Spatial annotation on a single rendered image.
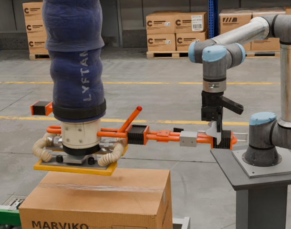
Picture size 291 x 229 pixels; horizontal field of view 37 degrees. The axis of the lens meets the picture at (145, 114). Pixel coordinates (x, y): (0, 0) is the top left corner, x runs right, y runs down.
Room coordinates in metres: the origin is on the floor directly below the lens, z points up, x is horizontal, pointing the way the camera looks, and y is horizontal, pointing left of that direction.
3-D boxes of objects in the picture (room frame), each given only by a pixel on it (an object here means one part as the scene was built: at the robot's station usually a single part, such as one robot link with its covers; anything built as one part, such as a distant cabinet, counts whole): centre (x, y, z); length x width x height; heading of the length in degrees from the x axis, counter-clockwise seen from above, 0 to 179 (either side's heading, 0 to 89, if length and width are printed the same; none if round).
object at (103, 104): (1.77, 0.28, 1.35); 0.23 x 0.23 x 0.04
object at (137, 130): (1.71, 0.04, 1.22); 0.10 x 0.08 x 0.06; 167
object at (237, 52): (1.74, -0.35, 1.52); 0.12 x 0.12 x 0.09; 48
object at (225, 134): (1.63, -0.30, 1.21); 0.08 x 0.07 x 0.05; 77
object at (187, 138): (1.66, -0.17, 1.21); 0.07 x 0.07 x 0.04; 77
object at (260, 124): (2.33, -0.67, 0.96); 0.17 x 0.15 x 0.18; 48
